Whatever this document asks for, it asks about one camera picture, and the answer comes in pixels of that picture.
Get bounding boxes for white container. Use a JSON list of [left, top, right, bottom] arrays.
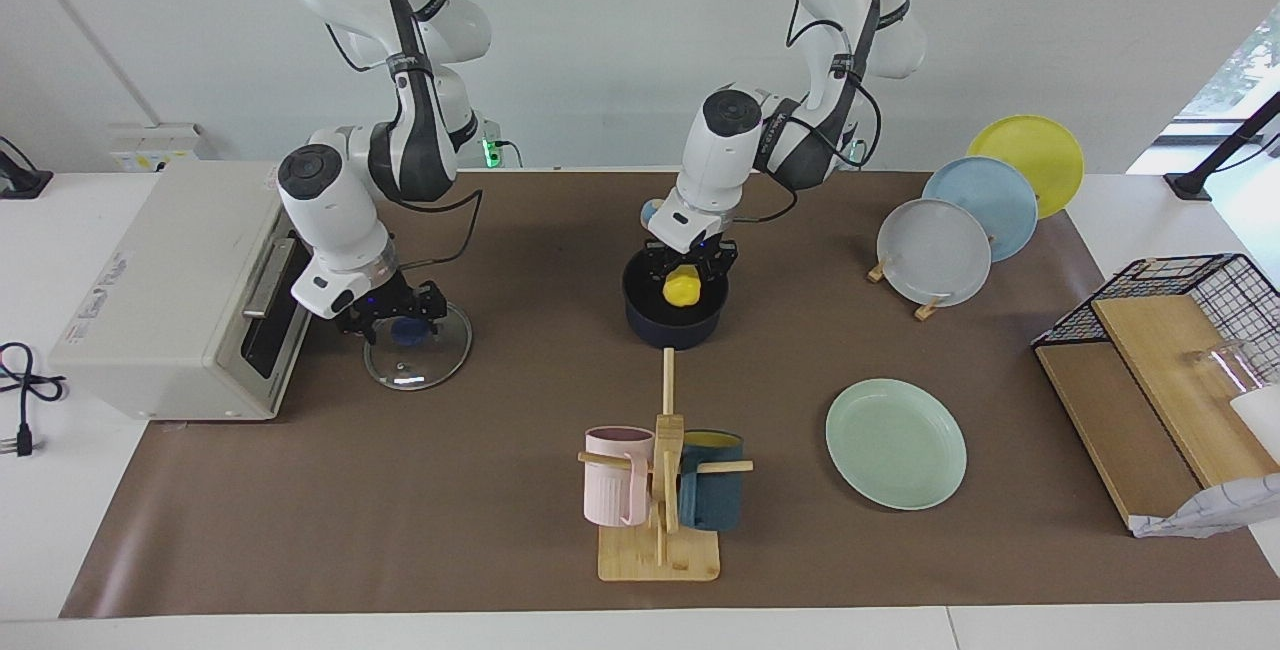
[[1230, 385, 1280, 463]]

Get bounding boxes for wooden shelf boards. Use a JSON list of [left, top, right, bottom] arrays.
[[1035, 295, 1280, 531]]

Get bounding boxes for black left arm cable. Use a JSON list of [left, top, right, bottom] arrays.
[[735, 18, 884, 224]]

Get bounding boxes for dark blue saucepan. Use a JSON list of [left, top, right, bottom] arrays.
[[622, 245, 729, 350]]

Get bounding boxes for white wall outlet box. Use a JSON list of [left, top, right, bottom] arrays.
[[108, 123, 201, 174]]

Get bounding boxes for black wire basket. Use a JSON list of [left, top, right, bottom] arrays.
[[1032, 253, 1280, 391]]

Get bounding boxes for brown table mat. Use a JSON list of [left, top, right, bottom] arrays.
[[60, 168, 1280, 619]]

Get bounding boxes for grey plate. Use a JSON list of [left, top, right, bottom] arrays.
[[876, 199, 992, 308]]

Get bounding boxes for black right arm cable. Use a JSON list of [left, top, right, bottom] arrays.
[[325, 0, 485, 269]]

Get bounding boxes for black power cord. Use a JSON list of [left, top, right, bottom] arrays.
[[0, 342, 66, 458]]

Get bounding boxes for wooden plate rack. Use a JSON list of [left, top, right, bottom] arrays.
[[867, 260, 946, 322]]

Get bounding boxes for yellow plate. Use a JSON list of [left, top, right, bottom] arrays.
[[967, 115, 1085, 221]]

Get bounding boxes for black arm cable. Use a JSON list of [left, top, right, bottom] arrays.
[[325, 0, 485, 269], [735, 18, 884, 224]]

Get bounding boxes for dark teal mug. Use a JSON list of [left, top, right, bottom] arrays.
[[677, 430, 746, 532]]

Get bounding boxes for black desk mount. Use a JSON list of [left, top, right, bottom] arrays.
[[0, 137, 53, 199]]

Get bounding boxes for green plate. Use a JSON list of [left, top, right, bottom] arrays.
[[825, 378, 968, 512]]

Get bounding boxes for glass lid with blue knob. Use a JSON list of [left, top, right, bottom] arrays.
[[363, 298, 474, 392]]

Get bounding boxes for pink ribbed mug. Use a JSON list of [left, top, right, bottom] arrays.
[[583, 426, 656, 528]]

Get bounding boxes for clear glass cup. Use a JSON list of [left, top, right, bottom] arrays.
[[1185, 338, 1271, 396]]

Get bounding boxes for white patterned cloth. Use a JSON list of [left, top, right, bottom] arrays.
[[1130, 473, 1280, 539]]

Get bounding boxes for black clamp stand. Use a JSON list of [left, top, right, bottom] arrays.
[[1165, 90, 1280, 201]]

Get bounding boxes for beige toaster oven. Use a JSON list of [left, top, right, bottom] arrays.
[[48, 162, 341, 422]]

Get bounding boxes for window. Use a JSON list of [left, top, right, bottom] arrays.
[[1175, 5, 1280, 123]]

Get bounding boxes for light blue plate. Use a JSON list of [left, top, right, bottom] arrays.
[[922, 156, 1039, 263]]

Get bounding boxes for wooden mug tree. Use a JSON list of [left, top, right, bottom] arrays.
[[577, 348, 754, 583]]

